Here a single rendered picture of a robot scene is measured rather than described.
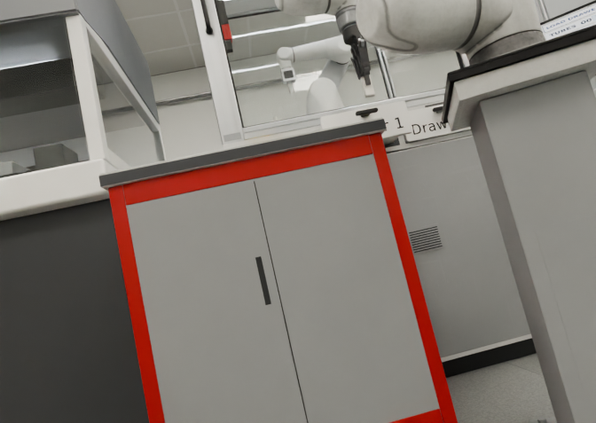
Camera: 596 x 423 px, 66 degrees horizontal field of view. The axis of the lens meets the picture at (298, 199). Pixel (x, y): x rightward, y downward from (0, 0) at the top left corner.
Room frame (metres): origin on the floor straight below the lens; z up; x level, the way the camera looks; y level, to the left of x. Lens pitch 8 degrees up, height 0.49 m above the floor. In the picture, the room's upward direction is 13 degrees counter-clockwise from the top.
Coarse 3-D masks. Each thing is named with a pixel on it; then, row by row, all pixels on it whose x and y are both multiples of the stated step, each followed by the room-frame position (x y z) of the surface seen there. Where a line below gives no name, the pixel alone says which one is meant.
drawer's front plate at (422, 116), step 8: (408, 112) 1.61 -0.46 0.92; (416, 112) 1.62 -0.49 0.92; (424, 112) 1.62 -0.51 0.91; (432, 112) 1.62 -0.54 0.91; (416, 120) 1.61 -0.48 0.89; (424, 120) 1.62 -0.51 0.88; (432, 120) 1.62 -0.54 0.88; (440, 120) 1.63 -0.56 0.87; (416, 128) 1.61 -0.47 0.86; (432, 128) 1.62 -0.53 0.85; (448, 128) 1.63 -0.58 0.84; (408, 136) 1.61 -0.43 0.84; (416, 136) 1.61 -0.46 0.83; (424, 136) 1.62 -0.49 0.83; (432, 136) 1.62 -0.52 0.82
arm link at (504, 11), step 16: (480, 0) 0.87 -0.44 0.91; (496, 0) 0.88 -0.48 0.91; (512, 0) 0.89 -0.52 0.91; (528, 0) 0.90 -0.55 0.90; (480, 16) 0.88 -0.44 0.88; (496, 16) 0.89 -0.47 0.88; (512, 16) 0.89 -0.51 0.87; (528, 16) 0.90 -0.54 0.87; (480, 32) 0.91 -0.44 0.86; (496, 32) 0.91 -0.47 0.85; (512, 32) 0.90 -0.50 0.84; (464, 48) 0.95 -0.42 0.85; (480, 48) 0.94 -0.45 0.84
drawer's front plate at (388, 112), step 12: (384, 108) 1.46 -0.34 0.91; (396, 108) 1.47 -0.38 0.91; (324, 120) 1.44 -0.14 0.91; (336, 120) 1.44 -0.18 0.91; (348, 120) 1.45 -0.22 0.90; (360, 120) 1.45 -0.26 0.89; (384, 120) 1.46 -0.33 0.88; (396, 120) 1.47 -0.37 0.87; (408, 120) 1.47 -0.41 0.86; (384, 132) 1.46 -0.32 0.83; (396, 132) 1.47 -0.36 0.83; (408, 132) 1.47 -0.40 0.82
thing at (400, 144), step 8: (312, 128) 1.59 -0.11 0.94; (320, 128) 1.59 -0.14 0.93; (272, 136) 1.57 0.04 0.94; (280, 136) 1.57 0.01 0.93; (400, 136) 1.62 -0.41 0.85; (440, 136) 1.64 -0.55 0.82; (448, 136) 1.65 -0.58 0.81; (456, 136) 1.65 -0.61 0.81; (464, 136) 1.65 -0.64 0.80; (232, 144) 1.55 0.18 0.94; (240, 144) 1.56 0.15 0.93; (392, 144) 1.62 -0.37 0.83; (400, 144) 1.62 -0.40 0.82; (408, 144) 1.63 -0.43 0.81; (416, 144) 1.63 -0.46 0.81; (424, 144) 1.63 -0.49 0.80; (392, 152) 1.64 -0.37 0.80
